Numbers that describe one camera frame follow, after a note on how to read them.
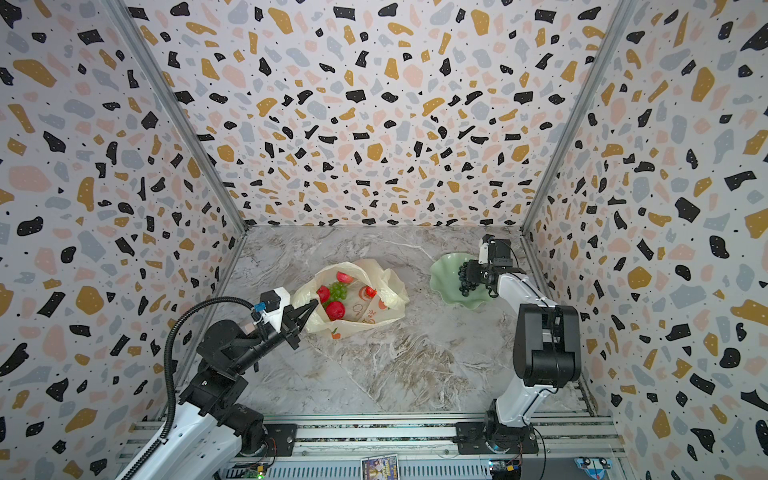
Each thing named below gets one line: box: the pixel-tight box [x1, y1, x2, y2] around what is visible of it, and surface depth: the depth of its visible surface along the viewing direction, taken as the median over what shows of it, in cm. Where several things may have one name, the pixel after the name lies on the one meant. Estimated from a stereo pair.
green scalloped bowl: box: [430, 252, 493, 310], surface depth 107 cm
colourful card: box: [360, 454, 400, 480], surface depth 70 cm
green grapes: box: [329, 282, 348, 302], surface depth 102 cm
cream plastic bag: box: [291, 259, 409, 340], surface depth 83 cm
